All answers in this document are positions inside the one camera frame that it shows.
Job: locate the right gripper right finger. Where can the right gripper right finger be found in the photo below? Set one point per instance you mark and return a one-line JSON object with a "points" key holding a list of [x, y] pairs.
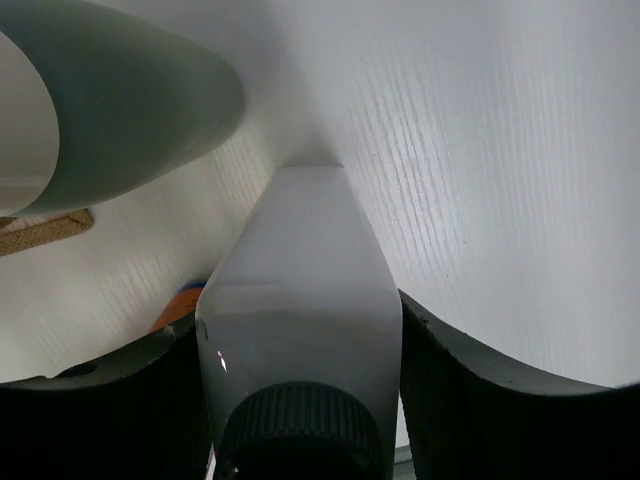
{"points": [[473, 412]]}

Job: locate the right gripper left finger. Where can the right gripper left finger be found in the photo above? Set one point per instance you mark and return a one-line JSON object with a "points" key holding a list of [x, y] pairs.
{"points": [[136, 413]]}

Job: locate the orange bottle blue cap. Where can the orange bottle blue cap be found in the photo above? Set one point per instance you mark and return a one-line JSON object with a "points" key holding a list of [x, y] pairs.
{"points": [[182, 304]]}

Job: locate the white tube black cap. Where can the white tube black cap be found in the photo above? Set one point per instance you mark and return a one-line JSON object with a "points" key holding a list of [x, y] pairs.
{"points": [[299, 336]]}

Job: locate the burlap canvas tote bag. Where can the burlap canvas tote bag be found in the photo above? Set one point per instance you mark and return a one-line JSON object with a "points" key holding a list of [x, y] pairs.
{"points": [[19, 234]]}

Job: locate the beige pump dispenser bottle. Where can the beige pump dispenser bottle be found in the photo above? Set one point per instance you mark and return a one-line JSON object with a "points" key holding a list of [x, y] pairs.
{"points": [[95, 103]]}

